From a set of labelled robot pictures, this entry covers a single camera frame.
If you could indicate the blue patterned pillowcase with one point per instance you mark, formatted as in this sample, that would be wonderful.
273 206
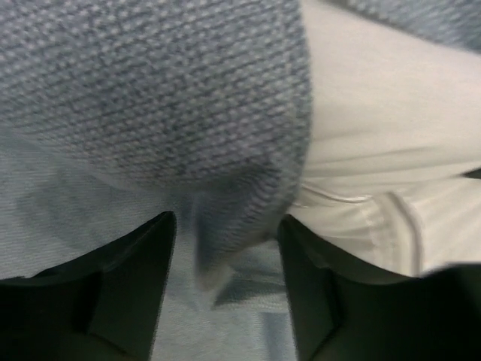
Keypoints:
113 112

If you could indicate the white pillow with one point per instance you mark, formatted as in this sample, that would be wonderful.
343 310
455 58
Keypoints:
396 130

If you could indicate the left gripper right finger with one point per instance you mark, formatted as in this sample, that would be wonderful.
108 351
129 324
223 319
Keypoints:
343 308

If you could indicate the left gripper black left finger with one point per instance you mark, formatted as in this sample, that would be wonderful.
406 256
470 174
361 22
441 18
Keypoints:
103 305

